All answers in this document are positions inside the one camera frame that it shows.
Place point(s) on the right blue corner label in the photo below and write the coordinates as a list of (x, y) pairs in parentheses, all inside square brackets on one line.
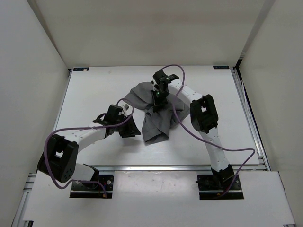
[(221, 67)]

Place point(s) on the blue corner label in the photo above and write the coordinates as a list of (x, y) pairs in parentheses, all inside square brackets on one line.
[(221, 67), (81, 69)]

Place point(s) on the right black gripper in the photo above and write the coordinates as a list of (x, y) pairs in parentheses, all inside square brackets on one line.
[(158, 104)]

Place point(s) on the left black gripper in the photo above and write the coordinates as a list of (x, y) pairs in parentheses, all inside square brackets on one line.
[(131, 129)]

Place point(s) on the left blue corner label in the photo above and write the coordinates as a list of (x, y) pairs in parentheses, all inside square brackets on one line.
[(81, 69)]

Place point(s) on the grey pleated skirt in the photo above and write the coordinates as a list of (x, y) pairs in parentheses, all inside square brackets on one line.
[(156, 125)]

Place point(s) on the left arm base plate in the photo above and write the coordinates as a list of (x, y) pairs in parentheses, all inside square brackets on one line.
[(94, 190)]

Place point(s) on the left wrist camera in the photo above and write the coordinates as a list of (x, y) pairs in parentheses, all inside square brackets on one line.
[(126, 109)]

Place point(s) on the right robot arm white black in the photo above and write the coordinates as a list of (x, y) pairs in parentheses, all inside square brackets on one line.
[(204, 119)]

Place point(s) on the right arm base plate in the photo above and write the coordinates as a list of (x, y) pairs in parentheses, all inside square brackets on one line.
[(210, 190)]

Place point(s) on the white front cover board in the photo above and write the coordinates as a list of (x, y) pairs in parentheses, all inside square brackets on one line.
[(161, 199)]

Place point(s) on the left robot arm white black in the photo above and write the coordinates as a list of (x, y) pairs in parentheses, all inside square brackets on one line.
[(62, 146)]

